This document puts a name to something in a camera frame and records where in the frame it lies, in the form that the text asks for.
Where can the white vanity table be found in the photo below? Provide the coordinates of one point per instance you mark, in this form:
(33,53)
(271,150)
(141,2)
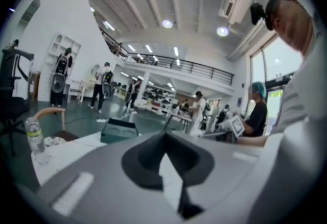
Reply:
(88,85)

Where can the white equipment shelving rack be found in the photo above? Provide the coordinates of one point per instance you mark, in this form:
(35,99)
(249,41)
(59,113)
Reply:
(158,100)

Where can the white wall shelf unit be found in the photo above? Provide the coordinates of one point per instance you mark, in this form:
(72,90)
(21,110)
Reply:
(55,47)

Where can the small wooden side cabinet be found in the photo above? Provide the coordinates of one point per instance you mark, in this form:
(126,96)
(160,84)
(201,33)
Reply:
(35,85)

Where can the white table with black legs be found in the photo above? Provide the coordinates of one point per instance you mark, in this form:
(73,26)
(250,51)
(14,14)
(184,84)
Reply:
(182,117)

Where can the person's head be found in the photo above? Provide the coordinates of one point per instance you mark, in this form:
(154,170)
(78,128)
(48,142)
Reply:
(291,31)

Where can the round ceiling light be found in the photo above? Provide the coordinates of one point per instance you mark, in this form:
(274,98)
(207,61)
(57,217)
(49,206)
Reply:
(222,31)
(167,24)

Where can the dark green box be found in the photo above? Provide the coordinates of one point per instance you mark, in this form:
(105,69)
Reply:
(115,133)

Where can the person's right forearm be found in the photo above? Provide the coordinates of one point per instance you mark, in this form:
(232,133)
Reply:
(255,141)

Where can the oval vanity mirror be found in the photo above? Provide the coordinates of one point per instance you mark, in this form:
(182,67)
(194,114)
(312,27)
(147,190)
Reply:
(95,72)

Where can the black head-mounted camera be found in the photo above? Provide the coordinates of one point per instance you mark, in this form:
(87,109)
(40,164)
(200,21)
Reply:
(258,13)

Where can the wooden chair with brown seat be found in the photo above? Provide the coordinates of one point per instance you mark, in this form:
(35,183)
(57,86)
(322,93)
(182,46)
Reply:
(48,111)

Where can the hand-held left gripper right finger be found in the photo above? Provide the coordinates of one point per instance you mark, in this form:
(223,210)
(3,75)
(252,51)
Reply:
(222,184)

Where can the white ceiling air conditioner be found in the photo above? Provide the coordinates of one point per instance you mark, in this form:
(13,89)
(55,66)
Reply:
(236,4)

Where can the black balcony railing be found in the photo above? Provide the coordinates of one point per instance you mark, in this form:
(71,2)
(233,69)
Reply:
(212,73)

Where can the black and white equipment stand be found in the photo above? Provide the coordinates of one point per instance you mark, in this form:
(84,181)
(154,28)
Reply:
(12,70)

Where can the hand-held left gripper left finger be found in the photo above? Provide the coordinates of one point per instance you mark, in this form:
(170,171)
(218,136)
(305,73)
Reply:
(102,179)

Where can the floral black white cushion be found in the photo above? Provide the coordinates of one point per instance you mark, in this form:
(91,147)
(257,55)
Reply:
(53,141)

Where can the clear plastic water bottle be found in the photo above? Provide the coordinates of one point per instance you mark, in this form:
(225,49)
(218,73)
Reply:
(35,138)

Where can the white chair with dark seat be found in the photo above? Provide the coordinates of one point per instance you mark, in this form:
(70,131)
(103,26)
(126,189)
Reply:
(75,90)

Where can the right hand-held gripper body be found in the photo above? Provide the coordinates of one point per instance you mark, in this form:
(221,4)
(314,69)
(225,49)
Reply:
(237,127)

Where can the black office chair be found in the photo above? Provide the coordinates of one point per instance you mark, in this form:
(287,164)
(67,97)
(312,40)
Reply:
(12,110)

